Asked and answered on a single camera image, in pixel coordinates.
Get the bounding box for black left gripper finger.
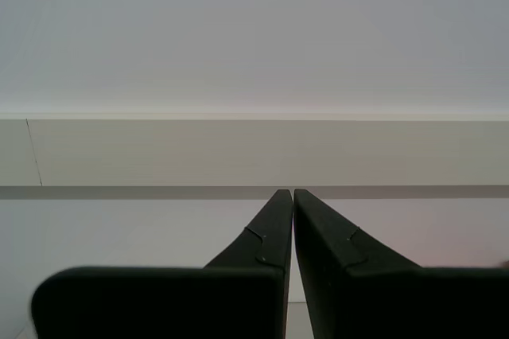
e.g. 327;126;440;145
30;189;293;339
293;189;509;339

